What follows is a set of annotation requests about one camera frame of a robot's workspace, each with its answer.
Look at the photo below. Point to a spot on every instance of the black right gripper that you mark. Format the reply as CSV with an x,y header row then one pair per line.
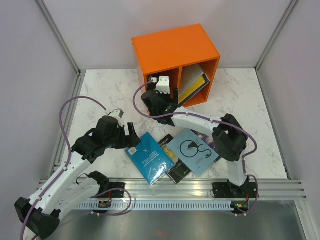
x,y
170,100

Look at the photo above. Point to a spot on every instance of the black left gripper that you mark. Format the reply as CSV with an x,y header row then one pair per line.
x,y
130,141

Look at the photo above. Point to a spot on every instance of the bright blue paperback book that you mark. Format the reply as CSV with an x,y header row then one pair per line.
x,y
150,159

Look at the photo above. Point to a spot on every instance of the yellow paperback book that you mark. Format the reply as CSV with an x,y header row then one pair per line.
x,y
190,90

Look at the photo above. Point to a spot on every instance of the pale green plastic file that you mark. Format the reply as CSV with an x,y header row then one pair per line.
x,y
189,75

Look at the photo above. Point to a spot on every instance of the black paperback book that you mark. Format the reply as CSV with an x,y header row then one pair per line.
x,y
180,171

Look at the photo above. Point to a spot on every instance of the purple galaxy cover book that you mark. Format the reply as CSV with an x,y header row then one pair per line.
x,y
207,138

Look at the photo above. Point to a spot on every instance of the light blue paperback book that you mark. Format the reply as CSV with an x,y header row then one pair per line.
x,y
193,151

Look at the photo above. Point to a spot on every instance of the dark green hardcover book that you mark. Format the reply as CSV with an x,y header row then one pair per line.
x,y
152,82

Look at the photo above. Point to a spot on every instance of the navy blue hardcover book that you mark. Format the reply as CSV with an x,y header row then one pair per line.
x,y
206,78

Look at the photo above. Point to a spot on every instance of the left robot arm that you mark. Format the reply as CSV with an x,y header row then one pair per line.
x,y
42,212

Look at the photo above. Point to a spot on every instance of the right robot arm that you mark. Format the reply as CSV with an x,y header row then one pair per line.
x,y
228,136

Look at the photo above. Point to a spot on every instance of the orange two-compartment shelf box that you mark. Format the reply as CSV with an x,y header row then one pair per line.
x,y
169,52

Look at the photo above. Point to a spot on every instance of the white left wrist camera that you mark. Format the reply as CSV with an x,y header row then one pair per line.
x,y
117,114

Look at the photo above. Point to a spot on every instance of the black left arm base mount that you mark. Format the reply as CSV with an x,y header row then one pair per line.
x,y
111,190

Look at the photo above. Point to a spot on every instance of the slotted white cable duct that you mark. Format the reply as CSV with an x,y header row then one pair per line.
x,y
152,205

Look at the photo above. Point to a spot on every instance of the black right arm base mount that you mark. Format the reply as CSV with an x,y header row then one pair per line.
x,y
227,190

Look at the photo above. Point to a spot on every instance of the aluminium frame rail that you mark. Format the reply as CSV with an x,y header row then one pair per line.
x,y
272,178

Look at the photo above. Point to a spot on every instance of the left corner frame post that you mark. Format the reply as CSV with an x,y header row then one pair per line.
x,y
57,34

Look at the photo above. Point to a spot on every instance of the corner frame post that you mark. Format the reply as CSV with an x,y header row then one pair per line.
x,y
57,34
277,31

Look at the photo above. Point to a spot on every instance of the right corner frame post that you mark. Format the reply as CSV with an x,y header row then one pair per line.
x,y
277,31

